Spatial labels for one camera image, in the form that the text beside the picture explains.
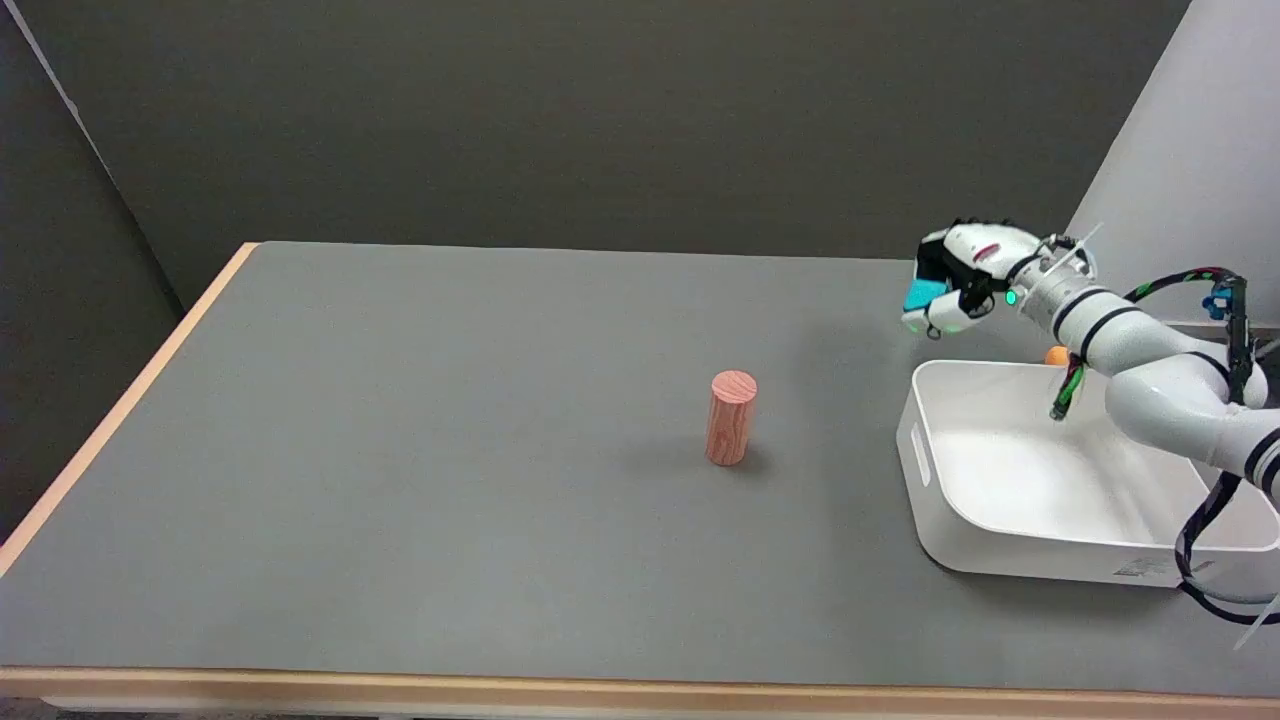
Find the white plastic box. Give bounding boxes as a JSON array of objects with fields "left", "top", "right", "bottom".
[{"left": 896, "top": 359, "right": 1280, "bottom": 606}]

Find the braided multicolour cable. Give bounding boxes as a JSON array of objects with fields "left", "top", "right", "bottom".
[{"left": 1048, "top": 266, "right": 1257, "bottom": 423}]

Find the wooden cylinder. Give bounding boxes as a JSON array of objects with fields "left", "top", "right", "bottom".
[{"left": 705, "top": 370, "right": 758, "bottom": 467}]

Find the black looping cable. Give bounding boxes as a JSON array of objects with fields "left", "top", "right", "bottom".
[{"left": 1174, "top": 468, "right": 1280, "bottom": 627}]

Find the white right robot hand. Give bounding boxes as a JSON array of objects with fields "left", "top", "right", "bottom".
[{"left": 901, "top": 217, "right": 1047, "bottom": 339}]

